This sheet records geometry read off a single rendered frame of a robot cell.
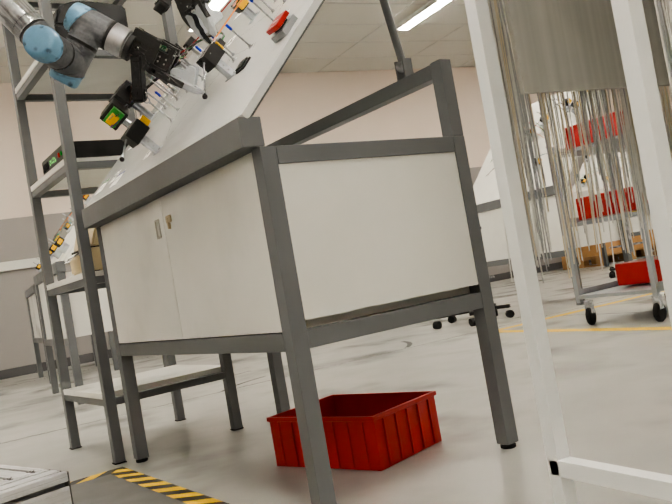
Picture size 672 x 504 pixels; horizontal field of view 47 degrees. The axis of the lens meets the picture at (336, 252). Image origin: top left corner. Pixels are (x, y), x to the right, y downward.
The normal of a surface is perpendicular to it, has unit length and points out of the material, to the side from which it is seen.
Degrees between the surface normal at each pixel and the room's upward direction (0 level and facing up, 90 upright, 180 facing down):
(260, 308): 90
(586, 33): 90
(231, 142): 90
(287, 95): 90
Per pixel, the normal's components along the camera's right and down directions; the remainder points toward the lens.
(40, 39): -0.08, -0.01
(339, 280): 0.55, -0.12
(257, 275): -0.82, 0.12
